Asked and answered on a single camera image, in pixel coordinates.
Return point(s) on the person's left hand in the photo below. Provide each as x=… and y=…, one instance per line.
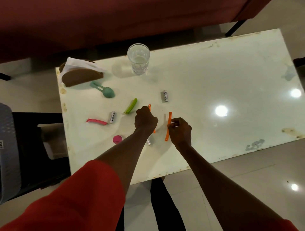
x=145, y=120

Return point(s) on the person's right hand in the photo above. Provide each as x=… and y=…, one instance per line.
x=181, y=134

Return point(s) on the person's left fingers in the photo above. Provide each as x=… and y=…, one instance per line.
x=143, y=109

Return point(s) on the person's right fingers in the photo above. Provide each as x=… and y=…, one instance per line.
x=174, y=122

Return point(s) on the orange bag clip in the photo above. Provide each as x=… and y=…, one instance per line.
x=150, y=107
x=169, y=117

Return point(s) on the person's right forearm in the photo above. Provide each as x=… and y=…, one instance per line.
x=221, y=188

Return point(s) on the person's left forearm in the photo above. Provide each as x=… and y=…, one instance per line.
x=125, y=154

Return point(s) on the green bag clip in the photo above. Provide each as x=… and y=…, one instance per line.
x=131, y=106

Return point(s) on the silver battery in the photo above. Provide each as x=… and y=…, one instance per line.
x=165, y=96
x=112, y=117
x=148, y=142

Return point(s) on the pink round cap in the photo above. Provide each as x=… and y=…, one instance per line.
x=117, y=139

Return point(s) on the teal measuring spoon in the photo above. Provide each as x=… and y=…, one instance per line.
x=106, y=91

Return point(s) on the pink bag clip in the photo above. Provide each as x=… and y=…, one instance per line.
x=96, y=121

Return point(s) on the clear drinking glass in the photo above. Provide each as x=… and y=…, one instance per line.
x=138, y=59

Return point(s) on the brown napkin holder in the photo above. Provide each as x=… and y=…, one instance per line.
x=81, y=76

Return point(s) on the white paper napkins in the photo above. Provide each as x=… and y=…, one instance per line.
x=73, y=64

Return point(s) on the person's black trousers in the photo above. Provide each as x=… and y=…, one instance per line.
x=164, y=207

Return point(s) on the dark red sofa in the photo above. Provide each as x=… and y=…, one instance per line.
x=107, y=21

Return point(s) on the black furniture leg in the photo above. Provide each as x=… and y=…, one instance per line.
x=299, y=62
x=235, y=28
x=4, y=76

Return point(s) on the red shirt sleeve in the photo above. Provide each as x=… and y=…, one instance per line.
x=71, y=200

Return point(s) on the black chair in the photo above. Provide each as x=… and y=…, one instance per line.
x=31, y=147

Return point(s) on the grey perforated plastic chair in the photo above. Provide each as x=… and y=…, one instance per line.
x=8, y=152

